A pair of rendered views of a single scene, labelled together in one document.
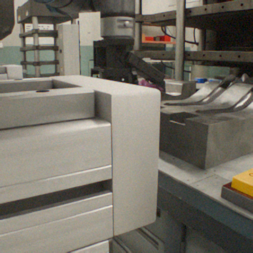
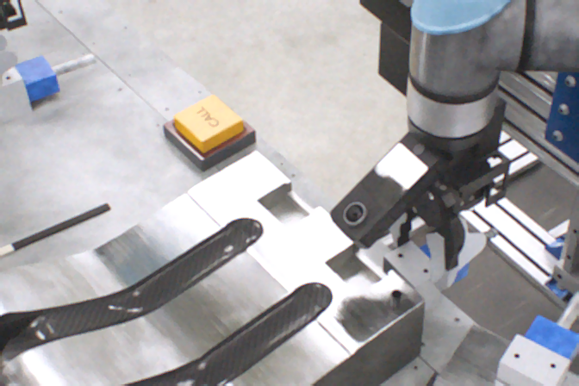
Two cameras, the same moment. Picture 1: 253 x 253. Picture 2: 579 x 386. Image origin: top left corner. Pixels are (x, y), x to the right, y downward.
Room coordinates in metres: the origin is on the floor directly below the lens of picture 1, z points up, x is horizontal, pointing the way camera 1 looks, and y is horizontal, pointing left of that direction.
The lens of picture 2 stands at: (1.28, -0.17, 1.70)
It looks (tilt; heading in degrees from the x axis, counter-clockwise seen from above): 47 degrees down; 176
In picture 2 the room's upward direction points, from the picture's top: 2 degrees counter-clockwise
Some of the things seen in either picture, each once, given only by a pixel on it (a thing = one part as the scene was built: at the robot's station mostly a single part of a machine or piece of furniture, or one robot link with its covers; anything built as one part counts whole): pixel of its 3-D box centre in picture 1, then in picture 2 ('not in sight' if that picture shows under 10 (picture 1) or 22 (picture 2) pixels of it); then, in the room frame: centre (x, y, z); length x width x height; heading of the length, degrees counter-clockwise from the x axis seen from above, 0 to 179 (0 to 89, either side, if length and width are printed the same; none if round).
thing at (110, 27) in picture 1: (118, 29); (448, 93); (0.60, 0.02, 1.07); 0.08 x 0.08 x 0.05
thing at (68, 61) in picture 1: (49, 55); not in sight; (5.46, 1.53, 1.03); 1.54 x 0.94 x 2.06; 34
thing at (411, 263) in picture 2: not in sight; (447, 258); (0.59, 0.04, 0.83); 0.13 x 0.05 x 0.05; 119
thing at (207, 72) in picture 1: (235, 80); not in sight; (1.61, -0.66, 0.87); 0.50 x 0.27 x 0.17; 123
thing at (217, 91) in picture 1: (225, 92); (140, 335); (0.72, -0.27, 0.92); 0.35 x 0.16 x 0.09; 123
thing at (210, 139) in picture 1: (230, 110); (127, 370); (0.72, -0.29, 0.87); 0.50 x 0.26 x 0.14; 123
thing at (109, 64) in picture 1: (114, 67); (449, 157); (0.60, 0.03, 0.99); 0.09 x 0.08 x 0.12; 119
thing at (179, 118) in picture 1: (184, 123); (289, 215); (0.55, -0.12, 0.87); 0.05 x 0.05 x 0.04; 33
